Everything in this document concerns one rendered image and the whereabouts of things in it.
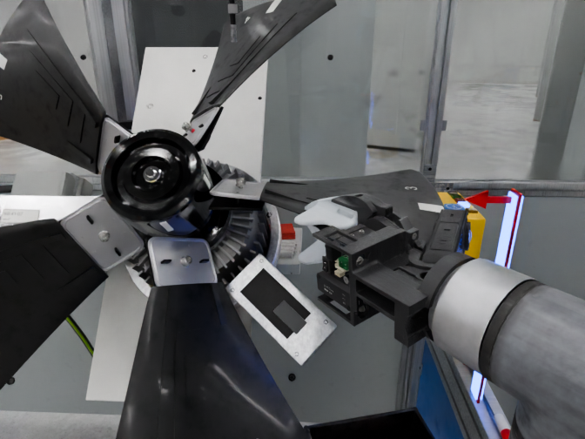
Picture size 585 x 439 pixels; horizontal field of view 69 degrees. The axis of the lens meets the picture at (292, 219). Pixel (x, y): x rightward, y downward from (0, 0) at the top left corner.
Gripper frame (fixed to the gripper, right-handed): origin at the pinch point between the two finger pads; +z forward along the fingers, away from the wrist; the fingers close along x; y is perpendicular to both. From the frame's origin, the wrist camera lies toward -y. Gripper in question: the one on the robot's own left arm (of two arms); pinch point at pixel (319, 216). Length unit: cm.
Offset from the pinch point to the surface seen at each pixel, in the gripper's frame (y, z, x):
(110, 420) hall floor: 27, 111, 115
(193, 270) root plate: 12.6, 10.0, 6.5
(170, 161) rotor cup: 11.8, 12.6, -6.9
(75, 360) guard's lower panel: 31, 114, 84
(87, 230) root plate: 21.9, 18.8, 0.8
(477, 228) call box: -39.0, 4.9, 16.8
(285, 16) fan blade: -11.0, 20.1, -21.2
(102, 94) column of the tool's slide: 5, 81, -9
